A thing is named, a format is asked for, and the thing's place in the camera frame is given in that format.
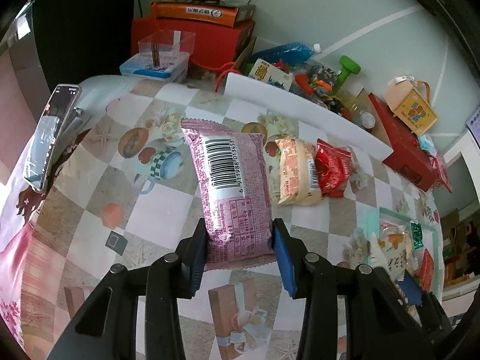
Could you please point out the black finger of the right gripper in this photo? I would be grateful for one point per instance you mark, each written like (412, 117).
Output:
(405, 313)

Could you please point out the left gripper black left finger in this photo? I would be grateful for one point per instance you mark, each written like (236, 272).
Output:
(105, 325)

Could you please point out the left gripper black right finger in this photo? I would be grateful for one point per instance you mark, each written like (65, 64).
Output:
(306, 275)

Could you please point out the pink snack packet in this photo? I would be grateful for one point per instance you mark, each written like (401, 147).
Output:
(234, 189)

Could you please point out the red striped snack packet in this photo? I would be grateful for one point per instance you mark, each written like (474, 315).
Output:
(426, 274)

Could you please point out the white tray with teal rim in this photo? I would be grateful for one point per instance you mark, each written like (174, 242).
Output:
(380, 218)

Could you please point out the white green cracker packet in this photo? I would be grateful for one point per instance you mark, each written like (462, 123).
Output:
(390, 249)

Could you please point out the green snack packet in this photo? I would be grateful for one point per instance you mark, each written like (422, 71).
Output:
(417, 234)

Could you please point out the peach biscuit packet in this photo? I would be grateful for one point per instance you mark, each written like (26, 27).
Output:
(299, 183)

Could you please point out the checkered patterned tablecloth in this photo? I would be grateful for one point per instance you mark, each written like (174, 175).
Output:
(129, 193)

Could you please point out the bright red candy packet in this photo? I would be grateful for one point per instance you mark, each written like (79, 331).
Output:
(333, 168)

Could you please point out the large red gift box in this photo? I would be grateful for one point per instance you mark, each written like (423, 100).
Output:
(407, 159)

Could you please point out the light blue small packet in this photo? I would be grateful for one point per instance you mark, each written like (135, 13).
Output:
(426, 144)

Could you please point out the white foam board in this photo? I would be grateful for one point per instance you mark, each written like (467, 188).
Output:
(292, 105)

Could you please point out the bag of colourful toys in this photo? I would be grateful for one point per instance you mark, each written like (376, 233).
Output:
(318, 82)

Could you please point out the smartphone on stand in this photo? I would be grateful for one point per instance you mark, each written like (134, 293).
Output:
(60, 122)

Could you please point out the small orange cardboard carry box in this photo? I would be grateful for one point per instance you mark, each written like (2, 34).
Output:
(410, 100)

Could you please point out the white illustrated card pack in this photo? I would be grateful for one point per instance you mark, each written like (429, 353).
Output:
(271, 75)

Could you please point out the green dumbbell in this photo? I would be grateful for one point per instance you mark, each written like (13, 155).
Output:
(348, 67)

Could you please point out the clear plastic container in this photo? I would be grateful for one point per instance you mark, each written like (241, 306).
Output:
(163, 55)

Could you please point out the blue gel pack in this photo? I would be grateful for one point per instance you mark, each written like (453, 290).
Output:
(290, 54)

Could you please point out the red box under orange box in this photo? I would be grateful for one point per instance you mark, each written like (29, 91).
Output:
(214, 45)

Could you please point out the orange flat box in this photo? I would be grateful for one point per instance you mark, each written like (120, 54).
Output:
(227, 14)

